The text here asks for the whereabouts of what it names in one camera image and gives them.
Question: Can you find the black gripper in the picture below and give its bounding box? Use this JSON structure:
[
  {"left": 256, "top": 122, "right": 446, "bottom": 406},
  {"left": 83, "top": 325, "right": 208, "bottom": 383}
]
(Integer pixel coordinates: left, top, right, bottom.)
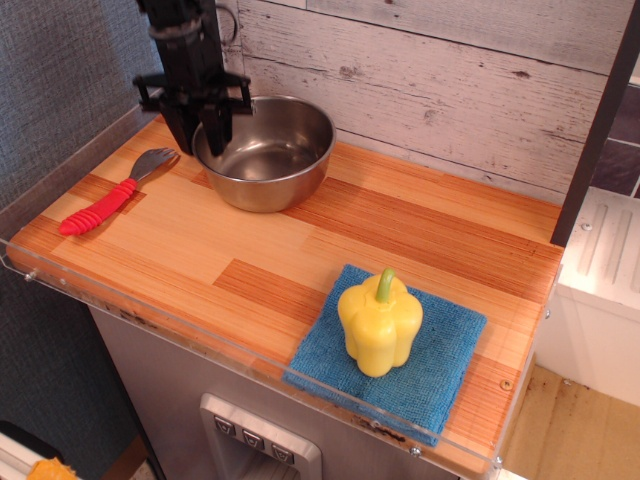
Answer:
[{"left": 133, "top": 29, "right": 253, "bottom": 156}]

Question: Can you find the stainless steel pot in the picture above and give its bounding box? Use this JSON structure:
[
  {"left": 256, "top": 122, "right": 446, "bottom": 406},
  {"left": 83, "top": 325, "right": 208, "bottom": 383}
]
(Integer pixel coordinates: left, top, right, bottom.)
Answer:
[{"left": 192, "top": 96, "right": 337, "bottom": 213}]

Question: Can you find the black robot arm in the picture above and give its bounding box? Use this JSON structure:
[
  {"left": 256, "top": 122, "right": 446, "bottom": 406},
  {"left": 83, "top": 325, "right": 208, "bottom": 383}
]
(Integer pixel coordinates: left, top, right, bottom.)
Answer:
[{"left": 133, "top": 0, "right": 252, "bottom": 156}]

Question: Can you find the clear acrylic table guard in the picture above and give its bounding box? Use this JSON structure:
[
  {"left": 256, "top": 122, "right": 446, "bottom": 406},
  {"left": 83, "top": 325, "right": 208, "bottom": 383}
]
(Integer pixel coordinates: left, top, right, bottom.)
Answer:
[{"left": 0, "top": 73, "right": 564, "bottom": 476}]

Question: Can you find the yellow toy bell pepper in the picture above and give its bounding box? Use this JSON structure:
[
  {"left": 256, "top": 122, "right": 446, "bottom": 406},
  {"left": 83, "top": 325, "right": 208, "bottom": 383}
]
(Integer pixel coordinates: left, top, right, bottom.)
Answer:
[{"left": 338, "top": 268, "right": 424, "bottom": 378}]

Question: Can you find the grey toy fridge cabinet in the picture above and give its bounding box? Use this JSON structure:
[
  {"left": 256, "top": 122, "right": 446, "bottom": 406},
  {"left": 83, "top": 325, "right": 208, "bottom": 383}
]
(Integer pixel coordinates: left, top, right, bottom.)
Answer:
[{"left": 91, "top": 309, "right": 453, "bottom": 479}]

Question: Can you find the blue cloth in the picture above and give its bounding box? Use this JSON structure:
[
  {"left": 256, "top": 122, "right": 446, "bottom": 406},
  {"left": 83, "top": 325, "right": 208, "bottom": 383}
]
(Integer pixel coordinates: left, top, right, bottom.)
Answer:
[{"left": 282, "top": 264, "right": 487, "bottom": 447}]

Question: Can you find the orange object at corner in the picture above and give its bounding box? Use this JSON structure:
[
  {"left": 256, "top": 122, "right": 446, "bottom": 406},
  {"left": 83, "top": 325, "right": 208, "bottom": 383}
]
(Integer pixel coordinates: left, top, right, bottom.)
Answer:
[{"left": 26, "top": 458, "right": 78, "bottom": 480}]

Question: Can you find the white toy sink unit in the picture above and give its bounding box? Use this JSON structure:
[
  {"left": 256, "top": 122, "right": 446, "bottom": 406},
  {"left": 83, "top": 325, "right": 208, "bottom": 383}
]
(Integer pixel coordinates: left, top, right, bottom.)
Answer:
[{"left": 534, "top": 188, "right": 639, "bottom": 405}]

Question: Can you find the red handled metal spork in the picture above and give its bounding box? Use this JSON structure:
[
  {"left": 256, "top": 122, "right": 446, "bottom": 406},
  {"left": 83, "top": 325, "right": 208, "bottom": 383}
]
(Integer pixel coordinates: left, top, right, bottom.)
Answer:
[{"left": 58, "top": 147, "right": 179, "bottom": 236}]

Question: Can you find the dark vertical post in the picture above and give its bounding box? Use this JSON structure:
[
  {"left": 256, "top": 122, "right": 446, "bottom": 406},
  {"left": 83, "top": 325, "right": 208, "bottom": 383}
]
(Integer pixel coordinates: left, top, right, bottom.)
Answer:
[{"left": 550, "top": 1, "right": 639, "bottom": 247}]

